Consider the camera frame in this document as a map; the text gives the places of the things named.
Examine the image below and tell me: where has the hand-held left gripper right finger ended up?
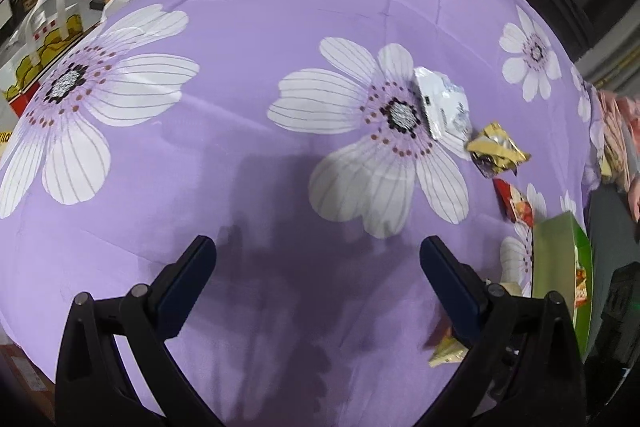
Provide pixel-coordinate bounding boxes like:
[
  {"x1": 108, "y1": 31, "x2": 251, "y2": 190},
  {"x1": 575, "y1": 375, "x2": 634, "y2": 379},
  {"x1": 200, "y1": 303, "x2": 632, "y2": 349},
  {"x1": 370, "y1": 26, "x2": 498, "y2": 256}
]
[{"x1": 415, "y1": 235, "x2": 587, "y2": 427}]

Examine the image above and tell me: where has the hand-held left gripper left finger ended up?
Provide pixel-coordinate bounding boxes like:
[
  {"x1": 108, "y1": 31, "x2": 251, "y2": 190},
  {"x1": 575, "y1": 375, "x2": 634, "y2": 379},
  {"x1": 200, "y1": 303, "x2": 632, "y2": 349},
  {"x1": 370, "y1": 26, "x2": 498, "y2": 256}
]
[{"x1": 55, "y1": 235, "x2": 223, "y2": 427}]

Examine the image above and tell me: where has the yellow and white snack packet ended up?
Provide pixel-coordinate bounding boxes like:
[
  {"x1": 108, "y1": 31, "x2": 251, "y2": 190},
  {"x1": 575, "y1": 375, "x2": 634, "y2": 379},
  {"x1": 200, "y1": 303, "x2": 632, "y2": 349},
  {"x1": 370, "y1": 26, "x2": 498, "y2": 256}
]
[{"x1": 426, "y1": 324, "x2": 470, "y2": 367}]

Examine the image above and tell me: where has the green cardboard box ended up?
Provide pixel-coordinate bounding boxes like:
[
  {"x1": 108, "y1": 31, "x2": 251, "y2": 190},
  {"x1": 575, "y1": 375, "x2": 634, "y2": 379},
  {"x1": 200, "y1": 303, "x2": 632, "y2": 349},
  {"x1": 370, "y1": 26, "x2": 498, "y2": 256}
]
[{"x1": 530, "y1": 212, "x2": 594, "y2": 350}]

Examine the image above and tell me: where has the red snack packet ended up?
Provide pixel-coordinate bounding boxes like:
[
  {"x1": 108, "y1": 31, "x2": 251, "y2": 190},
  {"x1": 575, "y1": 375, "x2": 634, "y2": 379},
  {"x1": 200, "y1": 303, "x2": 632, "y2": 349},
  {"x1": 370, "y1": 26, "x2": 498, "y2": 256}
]
[{"x1": 492, "y1": 178, "x2": 536, "y2": 227}]

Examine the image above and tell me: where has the gold crinkled snack packet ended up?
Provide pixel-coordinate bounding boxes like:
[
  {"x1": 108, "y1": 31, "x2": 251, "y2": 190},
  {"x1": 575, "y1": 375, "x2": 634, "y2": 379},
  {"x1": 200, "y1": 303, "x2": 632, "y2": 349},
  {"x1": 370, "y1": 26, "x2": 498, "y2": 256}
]
[{"x1": 466, "y1": 122, "x2": 532, "y2": 179}]

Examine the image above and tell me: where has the purple floral bedsheet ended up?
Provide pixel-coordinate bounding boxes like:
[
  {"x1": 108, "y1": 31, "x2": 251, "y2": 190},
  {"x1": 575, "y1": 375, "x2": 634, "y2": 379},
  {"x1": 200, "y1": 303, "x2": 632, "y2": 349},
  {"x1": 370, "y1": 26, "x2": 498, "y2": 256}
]
[{"x1": 0, "y1": 0, "x2": 601, "y2": 427}]

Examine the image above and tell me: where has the silver snack packet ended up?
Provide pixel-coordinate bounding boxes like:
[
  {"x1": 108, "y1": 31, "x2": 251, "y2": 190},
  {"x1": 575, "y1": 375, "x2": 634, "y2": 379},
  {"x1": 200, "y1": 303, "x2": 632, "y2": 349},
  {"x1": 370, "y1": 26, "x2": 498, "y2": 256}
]
[{"x1": 412, "y1": 67, "x2": 474, "y2": 144}]

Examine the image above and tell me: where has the brown cardboard box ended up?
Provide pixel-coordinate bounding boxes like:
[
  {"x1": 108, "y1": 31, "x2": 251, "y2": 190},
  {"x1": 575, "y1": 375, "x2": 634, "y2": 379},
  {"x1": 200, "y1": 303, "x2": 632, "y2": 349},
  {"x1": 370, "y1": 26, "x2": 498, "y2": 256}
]
[{"x1": 0, "y1": 341, "x2": 57, "y2": 427}]

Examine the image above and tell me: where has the pink floral cloth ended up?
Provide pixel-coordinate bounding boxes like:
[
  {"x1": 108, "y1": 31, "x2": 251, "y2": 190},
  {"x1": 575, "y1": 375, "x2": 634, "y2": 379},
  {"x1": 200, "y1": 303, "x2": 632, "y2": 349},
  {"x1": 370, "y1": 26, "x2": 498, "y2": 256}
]
[{"x1": 595, "y1": 88, "x2": 640, "y2": 195}]

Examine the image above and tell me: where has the white bag with yellow print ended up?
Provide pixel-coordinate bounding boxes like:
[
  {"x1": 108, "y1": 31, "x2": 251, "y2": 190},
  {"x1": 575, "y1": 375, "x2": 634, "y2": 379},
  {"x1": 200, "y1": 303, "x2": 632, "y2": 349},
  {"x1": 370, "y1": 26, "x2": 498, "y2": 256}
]
[{"x1": 0, "y1": 0, "x2": 85, "y2": 118}]

